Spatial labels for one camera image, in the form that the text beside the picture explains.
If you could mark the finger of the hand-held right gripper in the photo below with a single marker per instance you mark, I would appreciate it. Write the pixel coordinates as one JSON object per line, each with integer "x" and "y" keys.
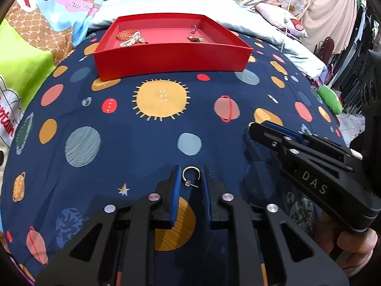
{"x": 285, "y": 131}
{"x": 265, "y": 134}

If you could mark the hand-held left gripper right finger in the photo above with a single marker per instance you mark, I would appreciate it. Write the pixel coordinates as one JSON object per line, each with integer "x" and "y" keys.
{"x": 207, "y": 196}

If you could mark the pink cartoon pillow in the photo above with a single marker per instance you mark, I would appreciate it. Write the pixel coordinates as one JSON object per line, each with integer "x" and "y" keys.
{"x": 273, "y": 15}

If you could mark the dark red bag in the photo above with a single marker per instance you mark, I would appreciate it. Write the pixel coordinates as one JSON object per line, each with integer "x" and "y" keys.
{"x": 327, "y": 49}

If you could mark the light blue quilt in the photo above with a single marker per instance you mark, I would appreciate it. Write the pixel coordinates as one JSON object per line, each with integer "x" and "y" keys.
{"x": 166, "y": 3}

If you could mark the gold braided bangle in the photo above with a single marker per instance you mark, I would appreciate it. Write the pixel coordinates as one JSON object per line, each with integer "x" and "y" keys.
{"x": 125, "y": 32}

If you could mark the green cushion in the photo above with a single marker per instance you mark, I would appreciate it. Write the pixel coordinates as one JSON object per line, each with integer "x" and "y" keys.
{"x": 329, "y": 98}

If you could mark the cartoon monkey bed sheet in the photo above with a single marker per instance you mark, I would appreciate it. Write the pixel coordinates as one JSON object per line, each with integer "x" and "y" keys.
{"x": 29, "y": 50}

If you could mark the person's right hand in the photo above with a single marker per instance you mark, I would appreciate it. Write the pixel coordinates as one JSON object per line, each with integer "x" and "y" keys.
{"x": 354, "y": 247}

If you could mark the small gold earring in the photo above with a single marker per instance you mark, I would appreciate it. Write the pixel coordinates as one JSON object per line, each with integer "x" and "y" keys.
{"x": 193, "y": 29}

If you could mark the gold hoop earring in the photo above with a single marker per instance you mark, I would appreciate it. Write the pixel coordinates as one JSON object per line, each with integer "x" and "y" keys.
{"x": 183, "y": 173}

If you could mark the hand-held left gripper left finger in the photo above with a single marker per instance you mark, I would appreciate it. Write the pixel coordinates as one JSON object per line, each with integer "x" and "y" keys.
{"x": 175, "y": 196}

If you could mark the beige hanging cloth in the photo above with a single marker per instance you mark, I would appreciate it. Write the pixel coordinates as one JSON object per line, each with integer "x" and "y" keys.
{"x": 333, "y": 12}

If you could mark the gold wristwatch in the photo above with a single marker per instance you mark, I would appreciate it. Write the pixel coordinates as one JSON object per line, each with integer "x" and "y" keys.
{"x": 196, "y": 38}

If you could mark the row of hanging clothes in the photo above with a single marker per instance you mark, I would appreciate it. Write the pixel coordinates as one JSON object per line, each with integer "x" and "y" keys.
{"x": 354, "y": 74}

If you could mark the red cardboard box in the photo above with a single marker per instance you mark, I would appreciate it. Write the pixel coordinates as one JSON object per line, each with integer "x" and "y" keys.
{"x": 166, "y": 56}

